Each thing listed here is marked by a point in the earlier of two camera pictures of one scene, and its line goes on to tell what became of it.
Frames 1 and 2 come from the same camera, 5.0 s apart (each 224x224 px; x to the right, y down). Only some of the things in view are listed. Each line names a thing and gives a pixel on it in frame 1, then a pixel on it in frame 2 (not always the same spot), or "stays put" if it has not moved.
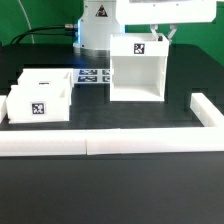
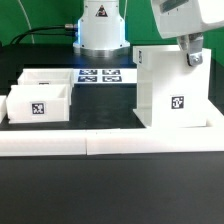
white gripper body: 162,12 → 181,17
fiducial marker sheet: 91,75 stays put
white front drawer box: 33,104 stays put
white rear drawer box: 47,77 stays put
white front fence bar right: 109,141 stays put
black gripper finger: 173,26 → 193,45
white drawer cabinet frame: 138,70 → 170,92
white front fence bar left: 42,142 stays put
